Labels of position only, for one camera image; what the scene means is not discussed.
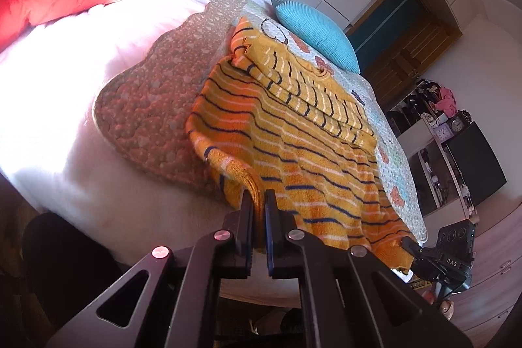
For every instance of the dark hanging clothes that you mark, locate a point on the dark hanging clothes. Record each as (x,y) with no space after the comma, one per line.
(420,95)

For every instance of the pink cloth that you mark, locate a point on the pink cloth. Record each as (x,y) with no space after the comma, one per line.
(446,97)

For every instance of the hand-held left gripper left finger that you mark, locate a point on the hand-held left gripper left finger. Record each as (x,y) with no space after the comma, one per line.
(246,250)

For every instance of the yellow striped folded garment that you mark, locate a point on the yellow striped folded garment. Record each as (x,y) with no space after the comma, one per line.
(301,83)

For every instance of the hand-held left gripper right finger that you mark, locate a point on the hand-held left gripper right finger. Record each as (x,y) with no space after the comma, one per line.
(270,250)

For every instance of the white square clock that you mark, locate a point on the white square clock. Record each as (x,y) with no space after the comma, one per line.
(441,134)

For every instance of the white bed sheet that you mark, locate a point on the white bed sheet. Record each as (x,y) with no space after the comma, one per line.
(61,87)

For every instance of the quilted patterned mat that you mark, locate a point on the quilted patterned mat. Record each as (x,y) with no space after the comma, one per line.
(163,87)

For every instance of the white shelf unit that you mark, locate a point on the white shelf unit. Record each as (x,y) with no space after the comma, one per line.
(412,136)

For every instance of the orange striped knit garment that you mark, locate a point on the orange striped knit garment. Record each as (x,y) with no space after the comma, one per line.
(306,176)

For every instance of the blue knitted pillow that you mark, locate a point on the blue knitted pillow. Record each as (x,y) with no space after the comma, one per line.
(318,34)

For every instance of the wooden door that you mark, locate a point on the wooden door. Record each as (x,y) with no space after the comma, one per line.
(420,42)

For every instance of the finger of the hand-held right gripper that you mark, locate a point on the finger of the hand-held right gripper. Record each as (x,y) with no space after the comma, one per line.
(411,245)

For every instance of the black round clock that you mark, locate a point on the black round clock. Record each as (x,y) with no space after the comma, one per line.
(459,123)

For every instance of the light wooden dresser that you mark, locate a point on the light wooden dresser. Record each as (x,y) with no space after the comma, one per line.
(493,274)

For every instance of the black chair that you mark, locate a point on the black chair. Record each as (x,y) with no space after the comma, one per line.
(61,250)

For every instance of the black flat screen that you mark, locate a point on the black flat screen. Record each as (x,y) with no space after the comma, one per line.
(473,164)

